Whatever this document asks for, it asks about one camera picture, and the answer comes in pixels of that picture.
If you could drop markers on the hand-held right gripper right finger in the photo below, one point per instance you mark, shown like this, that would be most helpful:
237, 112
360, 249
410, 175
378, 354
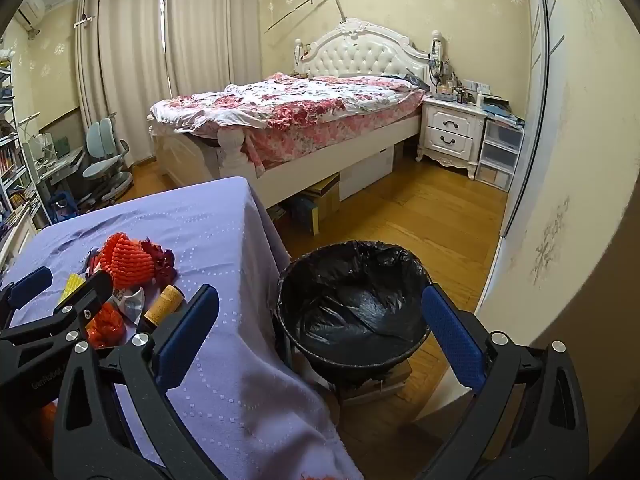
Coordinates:
452, 335

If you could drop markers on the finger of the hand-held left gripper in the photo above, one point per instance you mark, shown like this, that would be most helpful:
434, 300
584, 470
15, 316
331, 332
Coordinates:
30, 284
92, 292

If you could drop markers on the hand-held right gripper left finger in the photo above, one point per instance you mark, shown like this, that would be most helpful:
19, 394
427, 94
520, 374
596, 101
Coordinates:
185, 330

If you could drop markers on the yellow packet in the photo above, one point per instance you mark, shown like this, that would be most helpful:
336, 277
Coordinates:
74, 284

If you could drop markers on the dark red ribbon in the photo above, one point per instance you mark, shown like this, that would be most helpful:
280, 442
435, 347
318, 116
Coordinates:
160, 260

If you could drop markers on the black trash bag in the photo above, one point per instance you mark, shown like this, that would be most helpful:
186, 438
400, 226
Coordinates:
350, 305

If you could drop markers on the black trash bin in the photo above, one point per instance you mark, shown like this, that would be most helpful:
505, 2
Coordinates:
345, 367

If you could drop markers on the red striped wrapper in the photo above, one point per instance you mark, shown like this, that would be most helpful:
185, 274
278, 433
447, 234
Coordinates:
92, 262

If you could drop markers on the yellow thread spool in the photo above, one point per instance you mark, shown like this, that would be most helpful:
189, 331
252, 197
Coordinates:
162, 304

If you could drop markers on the orange plastic bag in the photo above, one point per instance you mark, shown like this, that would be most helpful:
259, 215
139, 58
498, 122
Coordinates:
107, 325

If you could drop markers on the white crumpled wrapper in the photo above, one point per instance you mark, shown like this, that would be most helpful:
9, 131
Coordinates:
131, 305

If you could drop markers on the white low cabinet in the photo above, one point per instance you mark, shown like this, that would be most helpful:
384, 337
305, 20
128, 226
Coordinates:
15, 245

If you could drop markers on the orange foam fruit net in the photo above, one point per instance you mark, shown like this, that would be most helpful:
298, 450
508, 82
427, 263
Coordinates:
125, 260

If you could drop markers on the blue bag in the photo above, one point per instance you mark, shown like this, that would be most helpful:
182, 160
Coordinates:
62, 205

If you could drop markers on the cardboard box under bin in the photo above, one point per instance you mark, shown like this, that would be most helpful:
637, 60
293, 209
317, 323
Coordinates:
375, 382

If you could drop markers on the purple tablecloth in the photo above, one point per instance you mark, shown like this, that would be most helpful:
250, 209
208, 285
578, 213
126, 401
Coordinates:
200, 230

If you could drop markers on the white bookshelf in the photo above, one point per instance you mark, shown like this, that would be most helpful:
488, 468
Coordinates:
12, 160

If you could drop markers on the grey study desk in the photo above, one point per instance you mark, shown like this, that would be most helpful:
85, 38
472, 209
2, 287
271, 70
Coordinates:
65, 160

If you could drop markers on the pale blue desk chair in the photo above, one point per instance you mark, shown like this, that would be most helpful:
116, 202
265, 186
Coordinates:
102, 135

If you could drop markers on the white storage box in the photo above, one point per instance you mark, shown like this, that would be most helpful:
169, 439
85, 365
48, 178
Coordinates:
367, 172

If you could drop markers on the brown cardboard box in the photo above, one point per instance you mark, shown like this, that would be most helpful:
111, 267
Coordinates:
322, 200

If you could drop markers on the clear plastic drawer unit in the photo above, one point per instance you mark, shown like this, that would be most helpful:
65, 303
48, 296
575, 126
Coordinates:
497, 152

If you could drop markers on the white nightstand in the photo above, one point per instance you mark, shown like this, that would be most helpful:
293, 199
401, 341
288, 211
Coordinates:
450, 135

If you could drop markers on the cream sliding wardrobe door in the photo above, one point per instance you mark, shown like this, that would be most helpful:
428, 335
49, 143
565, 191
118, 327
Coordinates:
575, 160

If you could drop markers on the red floral bed sheet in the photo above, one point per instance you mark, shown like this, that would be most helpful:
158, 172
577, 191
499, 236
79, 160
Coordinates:
300, 135

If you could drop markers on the stack of books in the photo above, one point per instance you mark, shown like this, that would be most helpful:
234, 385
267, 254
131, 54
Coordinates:
502, 110

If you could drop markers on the beige curtain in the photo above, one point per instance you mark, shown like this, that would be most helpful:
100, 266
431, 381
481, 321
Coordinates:
210, 35
125, 50

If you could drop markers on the nightstand clutter pile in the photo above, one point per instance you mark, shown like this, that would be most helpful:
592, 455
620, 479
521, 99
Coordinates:
450, 85

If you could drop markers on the floral quilt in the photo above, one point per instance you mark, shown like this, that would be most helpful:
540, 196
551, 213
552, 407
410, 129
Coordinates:
300, 95

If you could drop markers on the white air conditioner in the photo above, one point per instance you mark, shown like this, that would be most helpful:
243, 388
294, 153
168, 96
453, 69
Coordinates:
31, 10

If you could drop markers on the white bed with tufted headboard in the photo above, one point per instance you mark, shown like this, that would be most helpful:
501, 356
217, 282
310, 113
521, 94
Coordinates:
360, 55

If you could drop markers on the thin metal pole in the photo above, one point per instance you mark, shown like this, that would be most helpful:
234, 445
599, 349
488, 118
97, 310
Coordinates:
300, 9

